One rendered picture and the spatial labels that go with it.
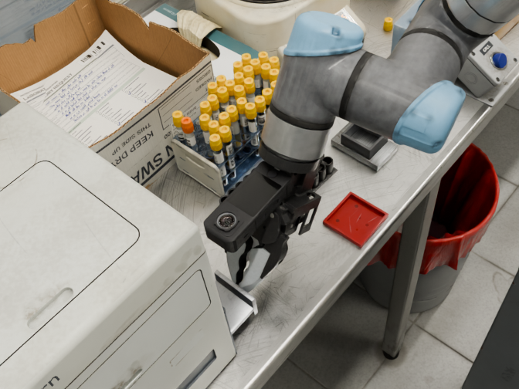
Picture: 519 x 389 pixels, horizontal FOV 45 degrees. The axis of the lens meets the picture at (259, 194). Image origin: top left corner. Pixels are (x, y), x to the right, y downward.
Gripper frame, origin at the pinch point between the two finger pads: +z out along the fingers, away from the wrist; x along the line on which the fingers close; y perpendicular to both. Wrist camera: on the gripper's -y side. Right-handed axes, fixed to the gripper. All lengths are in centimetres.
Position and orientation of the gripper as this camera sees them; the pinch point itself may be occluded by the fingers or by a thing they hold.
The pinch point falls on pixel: (238, 286)
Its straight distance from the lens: 81.9
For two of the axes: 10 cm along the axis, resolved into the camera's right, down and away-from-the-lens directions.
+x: -7.5, -4.8, 4.5
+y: 6.1, -2.5, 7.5
